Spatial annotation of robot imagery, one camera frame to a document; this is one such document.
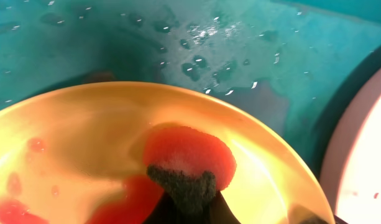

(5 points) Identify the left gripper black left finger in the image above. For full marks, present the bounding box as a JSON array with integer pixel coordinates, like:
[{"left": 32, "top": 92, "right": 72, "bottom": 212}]
[{"left": 142, "top": 193, "right": 182, "bottom": 224}]

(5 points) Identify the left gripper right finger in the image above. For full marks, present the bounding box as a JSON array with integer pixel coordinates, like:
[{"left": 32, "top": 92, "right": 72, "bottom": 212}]
[{"left": 205, "top": 192, "right": 240, "bottom": 224}]

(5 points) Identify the green and orange sponge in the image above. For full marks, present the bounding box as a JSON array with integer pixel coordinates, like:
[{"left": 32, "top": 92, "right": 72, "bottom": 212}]
[{"left": 143, "top": 126, "right": 237, "bottom": 215}]

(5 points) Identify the yellow green plate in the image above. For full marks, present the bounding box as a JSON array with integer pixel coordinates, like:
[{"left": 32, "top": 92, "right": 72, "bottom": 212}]
[{"left": 0, "top": 82, "right": 334, "bottom": 223}]

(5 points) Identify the white plate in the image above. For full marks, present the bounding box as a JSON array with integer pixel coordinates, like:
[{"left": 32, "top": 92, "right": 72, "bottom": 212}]
[{"left": 319, "top": 69, "right": 381, "bottom": 224}]

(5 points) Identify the teal serving tray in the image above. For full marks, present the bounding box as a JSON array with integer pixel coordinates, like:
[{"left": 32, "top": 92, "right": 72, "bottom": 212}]
[{"left": 0, "top": 0, "right": 381, "bottom": 174}]

